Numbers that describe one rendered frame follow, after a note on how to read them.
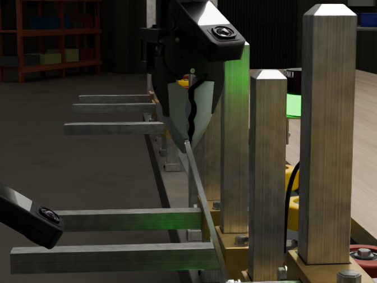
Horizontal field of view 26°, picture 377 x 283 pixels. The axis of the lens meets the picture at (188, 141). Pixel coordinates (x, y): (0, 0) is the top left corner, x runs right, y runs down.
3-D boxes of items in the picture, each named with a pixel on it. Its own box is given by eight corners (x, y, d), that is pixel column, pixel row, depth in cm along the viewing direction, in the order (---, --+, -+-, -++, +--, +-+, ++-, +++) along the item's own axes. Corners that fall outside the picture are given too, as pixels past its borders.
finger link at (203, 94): (192, 144, 106) (193, 73, 104) (213, 153, 101) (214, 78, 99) (170, 146, 105) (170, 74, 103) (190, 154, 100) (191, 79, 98)
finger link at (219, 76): (217, 112, 102) (219, 41, 100) (224, 113, 101) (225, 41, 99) (183, 114, 100) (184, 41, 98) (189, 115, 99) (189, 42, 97)
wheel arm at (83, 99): (78, 105, 332) (78, 94, 332) (79, 104, 336) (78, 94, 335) (185, 104, 336) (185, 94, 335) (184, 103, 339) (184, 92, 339)
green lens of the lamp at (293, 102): (289, 117, 88) (289, 96, 87) (277, 110, 94) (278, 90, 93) (344, 115, 88) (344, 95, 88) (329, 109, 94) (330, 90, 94)
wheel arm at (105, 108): (72, 115, 283) (72, 103, 282) (73, 114, 286) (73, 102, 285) (197, 114, 287) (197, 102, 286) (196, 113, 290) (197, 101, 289)
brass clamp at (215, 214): (200, 240, 135) (201, 210, 134) (192, 219, 148) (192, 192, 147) (237, 239, 135) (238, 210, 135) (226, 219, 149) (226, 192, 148)
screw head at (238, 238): (235, 246, 110) (235, 238, 110) (233, 242, 112) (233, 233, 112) (250, 246, 110) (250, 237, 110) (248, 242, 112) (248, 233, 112)
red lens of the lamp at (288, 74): (289, 93, 87) (290, 73, 87) (278, 88, 93) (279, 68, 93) (344, 92, 88) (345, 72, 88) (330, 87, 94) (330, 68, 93)
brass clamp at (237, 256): (220, 284, 110) (220, 247, 109) (208, 254, 123) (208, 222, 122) (265, 283, 111) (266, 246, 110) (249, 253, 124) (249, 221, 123)
